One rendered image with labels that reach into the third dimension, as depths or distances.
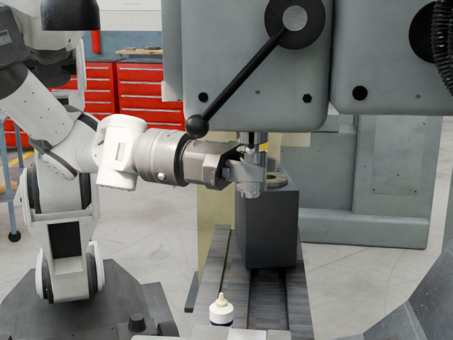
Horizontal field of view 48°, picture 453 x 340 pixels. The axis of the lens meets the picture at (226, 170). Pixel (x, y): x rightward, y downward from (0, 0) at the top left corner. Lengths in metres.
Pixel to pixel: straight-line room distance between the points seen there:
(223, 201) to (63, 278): 1.23
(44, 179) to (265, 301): 0.66
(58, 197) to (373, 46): 0.99
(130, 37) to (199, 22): 9.43
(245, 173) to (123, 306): 1.06
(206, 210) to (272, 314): 1.67
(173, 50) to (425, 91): 0.33
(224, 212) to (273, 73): 2.04
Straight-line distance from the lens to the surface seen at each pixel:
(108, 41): 10.19
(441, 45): 0.56
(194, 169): 0.77
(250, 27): 0.64
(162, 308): 2.02
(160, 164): 0.79
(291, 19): 0.61
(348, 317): 2.77
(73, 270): 1.59
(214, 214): 2.66
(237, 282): 1.14
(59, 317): 1.73
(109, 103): 5.65
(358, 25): 0.63
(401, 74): 0.65
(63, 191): 1.41
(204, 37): 0.65
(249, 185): 0.76
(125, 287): 1.84
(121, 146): 0.84
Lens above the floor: 1.46
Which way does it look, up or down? 17 degrees down
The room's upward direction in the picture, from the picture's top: straight up
